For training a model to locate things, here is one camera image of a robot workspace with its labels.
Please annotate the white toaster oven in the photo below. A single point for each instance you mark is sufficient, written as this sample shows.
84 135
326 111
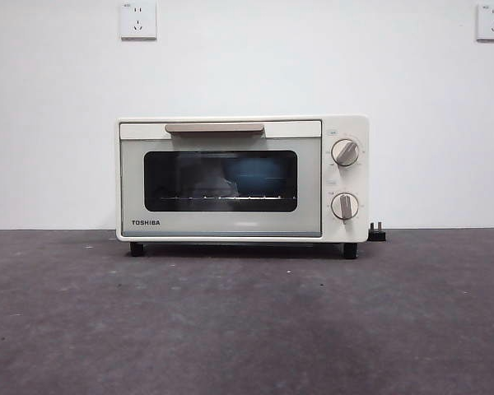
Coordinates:
354 228

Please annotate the beige round oven knob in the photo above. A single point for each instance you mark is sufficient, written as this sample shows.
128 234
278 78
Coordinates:
346 205
346 152

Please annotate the metal oven rack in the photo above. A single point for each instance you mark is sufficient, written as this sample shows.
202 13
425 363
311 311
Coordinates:
230 198

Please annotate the glass oven door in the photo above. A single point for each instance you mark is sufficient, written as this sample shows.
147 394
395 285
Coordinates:
308 185

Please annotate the blue bowl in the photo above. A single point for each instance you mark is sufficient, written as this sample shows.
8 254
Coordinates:
251 177

